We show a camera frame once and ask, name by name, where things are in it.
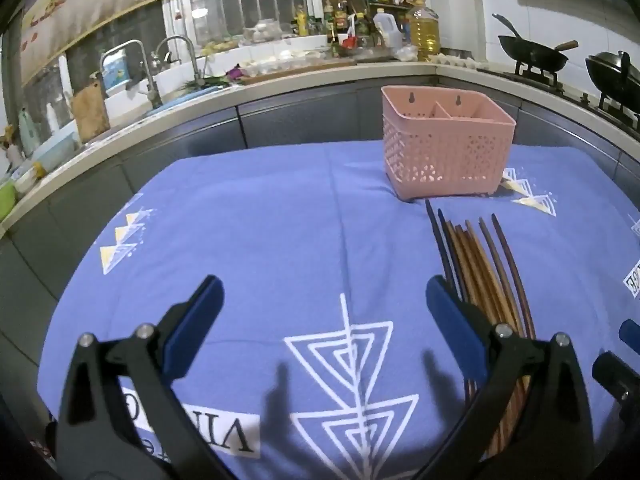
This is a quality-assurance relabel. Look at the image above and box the pale dish soap bottle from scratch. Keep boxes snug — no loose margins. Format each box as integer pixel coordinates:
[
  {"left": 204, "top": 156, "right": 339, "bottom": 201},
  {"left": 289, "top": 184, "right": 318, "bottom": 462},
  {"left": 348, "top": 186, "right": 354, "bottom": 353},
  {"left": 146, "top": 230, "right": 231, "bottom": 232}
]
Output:
[{"left": 18, "top": 107, "right": 40, "bottom": 157}]

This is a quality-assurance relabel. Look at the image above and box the large yellow oil bottle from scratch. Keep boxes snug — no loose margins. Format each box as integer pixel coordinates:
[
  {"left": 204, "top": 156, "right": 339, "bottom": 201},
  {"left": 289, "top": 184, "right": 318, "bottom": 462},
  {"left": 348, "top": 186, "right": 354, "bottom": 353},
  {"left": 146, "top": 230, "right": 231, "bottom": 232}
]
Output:
[{"left": 406, "top": 0, "right": 442, "bottom": 62}]

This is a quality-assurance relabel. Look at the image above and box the wooden cutting board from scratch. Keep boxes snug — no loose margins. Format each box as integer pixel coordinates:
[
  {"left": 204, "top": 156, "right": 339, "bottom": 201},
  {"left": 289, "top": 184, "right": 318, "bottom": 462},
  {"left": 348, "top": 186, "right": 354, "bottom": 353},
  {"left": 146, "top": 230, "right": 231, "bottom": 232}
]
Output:
[{"left": 70, "top": 80, "right": 111, "bottom": 144}]

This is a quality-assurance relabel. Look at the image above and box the gas stove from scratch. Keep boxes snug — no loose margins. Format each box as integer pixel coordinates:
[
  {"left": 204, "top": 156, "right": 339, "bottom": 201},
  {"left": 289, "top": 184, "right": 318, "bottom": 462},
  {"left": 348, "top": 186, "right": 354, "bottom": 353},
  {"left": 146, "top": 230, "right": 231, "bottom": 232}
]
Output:
[{"left": 500, "top": 60, "right": 640, "bottom": 133}]

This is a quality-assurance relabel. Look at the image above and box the printed roller blind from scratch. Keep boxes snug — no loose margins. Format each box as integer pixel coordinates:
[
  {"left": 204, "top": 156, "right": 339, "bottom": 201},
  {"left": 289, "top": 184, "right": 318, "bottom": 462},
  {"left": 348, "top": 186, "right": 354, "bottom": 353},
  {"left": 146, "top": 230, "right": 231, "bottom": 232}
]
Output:
[{"left": 15, "top": 0, "right": 177, "bottom": 86}]

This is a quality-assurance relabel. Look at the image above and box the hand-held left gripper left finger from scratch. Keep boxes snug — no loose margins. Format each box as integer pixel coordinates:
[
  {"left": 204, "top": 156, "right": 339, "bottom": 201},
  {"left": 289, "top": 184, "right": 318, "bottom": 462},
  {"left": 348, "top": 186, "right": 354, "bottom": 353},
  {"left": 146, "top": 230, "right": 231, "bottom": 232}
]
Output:
[{"left": 54, "top": 275, "right": 236, "bottom": 480}]

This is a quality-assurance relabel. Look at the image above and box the pink plastic utensil basket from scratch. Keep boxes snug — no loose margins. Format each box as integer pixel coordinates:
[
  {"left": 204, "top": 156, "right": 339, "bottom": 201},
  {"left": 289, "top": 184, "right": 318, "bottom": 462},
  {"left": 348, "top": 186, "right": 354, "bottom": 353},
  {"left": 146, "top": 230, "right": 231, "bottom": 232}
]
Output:
[{"left": 381, "top": 85, "right": 517, "bottom": 203}]

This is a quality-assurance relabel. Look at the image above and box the bunch of wooden chopsticks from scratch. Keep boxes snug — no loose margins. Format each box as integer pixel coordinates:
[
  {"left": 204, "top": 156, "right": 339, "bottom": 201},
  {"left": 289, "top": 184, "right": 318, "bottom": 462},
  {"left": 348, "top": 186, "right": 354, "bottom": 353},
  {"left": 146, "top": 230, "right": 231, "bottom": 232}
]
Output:
[{"left": 425, "top": 200, "right": 538, "bottom": 461}]

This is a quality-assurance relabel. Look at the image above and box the blue printed tablecloth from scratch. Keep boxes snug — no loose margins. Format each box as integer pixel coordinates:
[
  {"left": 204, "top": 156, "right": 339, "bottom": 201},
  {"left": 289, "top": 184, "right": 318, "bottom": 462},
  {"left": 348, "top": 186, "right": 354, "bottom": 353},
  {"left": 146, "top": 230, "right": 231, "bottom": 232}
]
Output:
[{"left": 37, "top": 140, "right": 640, "bottom": 480}]

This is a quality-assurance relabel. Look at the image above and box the black wok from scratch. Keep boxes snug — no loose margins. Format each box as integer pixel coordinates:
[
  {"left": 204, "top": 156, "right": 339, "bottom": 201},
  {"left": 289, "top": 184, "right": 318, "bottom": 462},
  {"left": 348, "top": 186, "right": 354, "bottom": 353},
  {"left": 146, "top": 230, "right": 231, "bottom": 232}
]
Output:
[
  {"left": 585, "top": 50, "right": 640, "bottom": 107},
  {"left": 492, "top": 12, "right": 580, "bottom": 74}
]

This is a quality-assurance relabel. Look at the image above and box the green bowl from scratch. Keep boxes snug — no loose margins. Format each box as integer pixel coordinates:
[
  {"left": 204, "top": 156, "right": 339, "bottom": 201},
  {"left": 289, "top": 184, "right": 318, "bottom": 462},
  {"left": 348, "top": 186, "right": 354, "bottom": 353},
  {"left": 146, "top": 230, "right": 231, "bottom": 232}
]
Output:
[{"left": 0, "top": 180, "right": 19, "bottom": 222}]

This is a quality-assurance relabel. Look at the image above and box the angular steel faucet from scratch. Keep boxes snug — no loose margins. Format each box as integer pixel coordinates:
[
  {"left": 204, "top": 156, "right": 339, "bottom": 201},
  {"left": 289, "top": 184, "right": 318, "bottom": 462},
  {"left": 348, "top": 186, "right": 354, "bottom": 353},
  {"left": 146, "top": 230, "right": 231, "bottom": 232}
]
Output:
[{"left": 99, "top": 39, "right": 162, "bottom": 109}]

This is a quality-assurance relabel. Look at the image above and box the white egg tray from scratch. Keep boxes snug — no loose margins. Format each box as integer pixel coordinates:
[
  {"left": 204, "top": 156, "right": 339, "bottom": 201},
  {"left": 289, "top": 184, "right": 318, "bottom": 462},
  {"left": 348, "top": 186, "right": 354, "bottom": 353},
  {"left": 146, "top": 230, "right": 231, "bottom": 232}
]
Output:
[{"left": 429, "top": 50, "right": 495, "bottom": 72}]

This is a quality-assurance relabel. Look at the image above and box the white plastic jug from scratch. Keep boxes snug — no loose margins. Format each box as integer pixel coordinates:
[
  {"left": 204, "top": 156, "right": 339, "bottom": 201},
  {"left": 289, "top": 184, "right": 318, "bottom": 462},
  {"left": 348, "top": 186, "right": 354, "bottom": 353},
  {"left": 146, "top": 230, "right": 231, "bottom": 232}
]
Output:
[{"left": 372, "top": 7, "right": 404, "bottom": 54}]

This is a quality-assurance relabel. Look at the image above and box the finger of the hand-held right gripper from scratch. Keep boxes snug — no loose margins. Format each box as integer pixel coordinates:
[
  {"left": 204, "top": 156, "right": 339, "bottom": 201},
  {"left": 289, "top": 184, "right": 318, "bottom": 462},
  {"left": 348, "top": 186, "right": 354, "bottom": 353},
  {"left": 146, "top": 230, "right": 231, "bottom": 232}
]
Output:
[
  {"left": 592, "top": 351, "right": 640, "bottom": 411},
  {"left": 618, "top": 319, "right": 640, "bottom": 348}
]

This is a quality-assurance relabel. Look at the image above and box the dark sauce bottle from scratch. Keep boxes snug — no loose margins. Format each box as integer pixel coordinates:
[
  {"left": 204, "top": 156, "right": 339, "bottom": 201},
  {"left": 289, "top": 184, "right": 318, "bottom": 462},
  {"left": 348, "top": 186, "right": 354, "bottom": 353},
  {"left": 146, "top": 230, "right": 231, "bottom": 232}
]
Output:
[{"left": 333, "top": 0, "right": 349, "bottom": 44}]

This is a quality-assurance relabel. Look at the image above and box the curved steel faucet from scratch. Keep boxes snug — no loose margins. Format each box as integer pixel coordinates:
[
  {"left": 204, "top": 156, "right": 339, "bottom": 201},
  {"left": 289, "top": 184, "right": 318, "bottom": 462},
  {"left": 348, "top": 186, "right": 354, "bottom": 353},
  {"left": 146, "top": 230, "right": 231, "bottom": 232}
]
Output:
[{"left": 154, "top": 35, "right": 207, "bottom": 88}]

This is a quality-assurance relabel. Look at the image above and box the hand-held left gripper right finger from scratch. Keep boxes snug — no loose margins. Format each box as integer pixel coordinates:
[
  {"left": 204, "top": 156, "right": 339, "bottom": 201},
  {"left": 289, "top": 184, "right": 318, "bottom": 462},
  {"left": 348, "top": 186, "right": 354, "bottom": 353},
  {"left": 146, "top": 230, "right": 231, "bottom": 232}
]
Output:
[{"left": 415, "top": 275, "right": 596, "bottom": 480}]

